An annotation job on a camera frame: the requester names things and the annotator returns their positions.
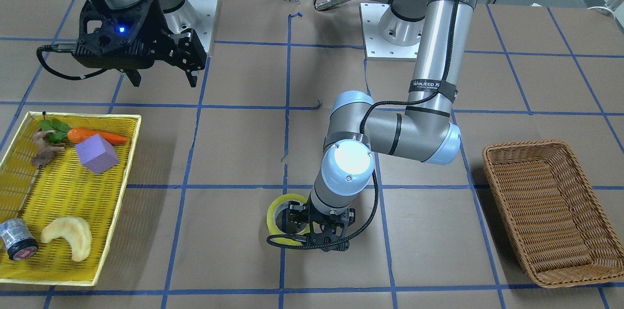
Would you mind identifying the brown wicker basket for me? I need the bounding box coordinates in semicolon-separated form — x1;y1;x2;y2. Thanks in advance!
482;139;624;288

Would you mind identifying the clear yellow tape roll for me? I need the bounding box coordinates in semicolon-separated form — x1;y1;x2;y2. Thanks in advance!
267;193;310;246

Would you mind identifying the brown toy figure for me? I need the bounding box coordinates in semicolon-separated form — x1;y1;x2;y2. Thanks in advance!
31;129;65;169

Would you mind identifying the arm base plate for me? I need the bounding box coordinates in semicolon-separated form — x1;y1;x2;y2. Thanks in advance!
165;0;219;56
360;2;424;61

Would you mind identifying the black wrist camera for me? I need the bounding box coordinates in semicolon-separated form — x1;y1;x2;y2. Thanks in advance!
71;39;155;70

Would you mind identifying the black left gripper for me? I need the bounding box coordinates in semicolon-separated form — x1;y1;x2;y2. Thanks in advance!
288;203;356;251

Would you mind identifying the yellow toy banana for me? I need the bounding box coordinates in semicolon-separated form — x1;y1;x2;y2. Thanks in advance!
41;216;92;262

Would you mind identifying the purple foam block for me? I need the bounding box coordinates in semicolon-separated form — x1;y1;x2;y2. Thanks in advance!
75;134;119;175

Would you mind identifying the orange toy carrot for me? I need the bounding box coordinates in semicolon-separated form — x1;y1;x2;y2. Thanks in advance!
39;119;128;145

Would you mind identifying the black silver can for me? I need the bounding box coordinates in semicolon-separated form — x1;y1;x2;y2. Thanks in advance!
0;218;39;261

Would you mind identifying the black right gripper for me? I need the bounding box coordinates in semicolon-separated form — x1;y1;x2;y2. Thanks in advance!
78;0;207;88

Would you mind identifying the yellow plastic tray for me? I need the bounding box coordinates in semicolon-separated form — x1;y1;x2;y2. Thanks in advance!
0;111;142;287

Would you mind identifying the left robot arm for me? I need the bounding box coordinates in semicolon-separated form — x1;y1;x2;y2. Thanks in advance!
267;0;478;251

